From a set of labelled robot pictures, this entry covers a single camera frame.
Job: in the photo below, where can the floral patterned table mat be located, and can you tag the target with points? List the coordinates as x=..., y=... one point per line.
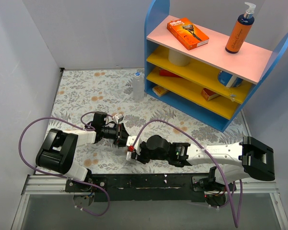
x=81, y=92

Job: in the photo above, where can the orange pump lotion bottle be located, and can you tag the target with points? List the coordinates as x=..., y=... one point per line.
x=241, y=29

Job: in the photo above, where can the aluminium frame rail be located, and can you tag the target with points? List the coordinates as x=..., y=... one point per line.
x=50, y=185

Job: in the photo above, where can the orange razor box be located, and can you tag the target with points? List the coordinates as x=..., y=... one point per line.
x=189, y=35

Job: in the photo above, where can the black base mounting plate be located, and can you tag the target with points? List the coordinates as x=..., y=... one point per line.
x=145, y=187

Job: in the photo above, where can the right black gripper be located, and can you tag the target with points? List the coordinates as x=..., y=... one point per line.
x=137, y=154

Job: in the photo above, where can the clear plastic water bottle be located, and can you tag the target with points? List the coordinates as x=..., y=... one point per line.
x=138, y=87

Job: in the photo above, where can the white orange small box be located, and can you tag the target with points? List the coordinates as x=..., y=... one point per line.
x=159, y=91

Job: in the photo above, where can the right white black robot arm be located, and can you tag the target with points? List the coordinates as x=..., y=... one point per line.
x=249, y=158

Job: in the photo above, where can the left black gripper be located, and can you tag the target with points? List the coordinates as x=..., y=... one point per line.
x=121, y=134

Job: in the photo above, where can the white remote control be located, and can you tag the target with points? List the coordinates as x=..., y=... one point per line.
x=131, y=154

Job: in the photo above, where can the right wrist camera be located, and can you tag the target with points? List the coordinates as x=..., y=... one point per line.
x=133, y=144

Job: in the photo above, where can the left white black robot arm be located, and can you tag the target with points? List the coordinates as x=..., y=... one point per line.
x=58, y=149

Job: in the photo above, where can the white paper roll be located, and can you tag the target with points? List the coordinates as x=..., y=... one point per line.
x=177, y=58

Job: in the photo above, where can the blue shelf with coloured boards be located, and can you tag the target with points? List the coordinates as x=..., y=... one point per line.
x=252, y=63

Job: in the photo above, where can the red flat box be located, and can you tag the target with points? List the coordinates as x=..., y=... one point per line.
x=166, y=73

